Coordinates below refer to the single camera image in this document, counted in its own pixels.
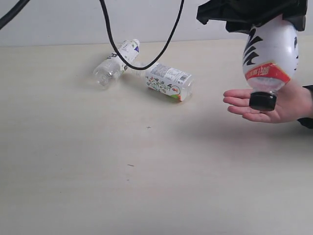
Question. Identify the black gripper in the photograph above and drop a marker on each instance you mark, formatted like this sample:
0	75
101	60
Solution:
242	15

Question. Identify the pink label bottle black cap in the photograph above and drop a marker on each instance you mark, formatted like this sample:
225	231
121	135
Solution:
270	60

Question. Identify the clear bottle white blue label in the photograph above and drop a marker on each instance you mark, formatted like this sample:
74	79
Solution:
110	70

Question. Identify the black sleeved forearm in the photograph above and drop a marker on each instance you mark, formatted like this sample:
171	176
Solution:
306	107

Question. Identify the clear bottle floral label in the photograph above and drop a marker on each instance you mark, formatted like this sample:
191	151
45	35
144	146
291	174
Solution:
167	80

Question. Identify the person's open hand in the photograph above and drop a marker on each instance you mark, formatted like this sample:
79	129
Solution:
287	107

